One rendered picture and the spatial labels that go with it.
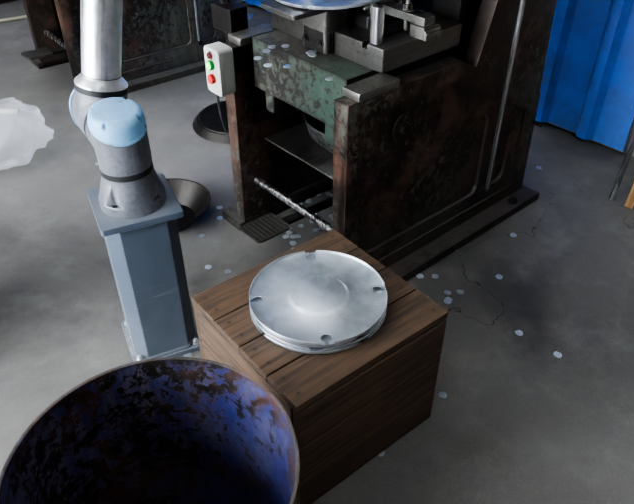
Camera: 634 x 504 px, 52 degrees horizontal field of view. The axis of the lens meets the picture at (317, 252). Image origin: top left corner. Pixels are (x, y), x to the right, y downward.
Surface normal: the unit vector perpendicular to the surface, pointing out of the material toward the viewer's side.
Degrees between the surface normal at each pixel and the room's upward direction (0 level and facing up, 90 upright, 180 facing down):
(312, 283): 0
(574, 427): 0
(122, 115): 7
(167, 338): 89
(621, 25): 90
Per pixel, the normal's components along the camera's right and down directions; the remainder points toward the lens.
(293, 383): 0.00, -0.79
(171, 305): 0.43, 0.56
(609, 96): -0.76, 0.40
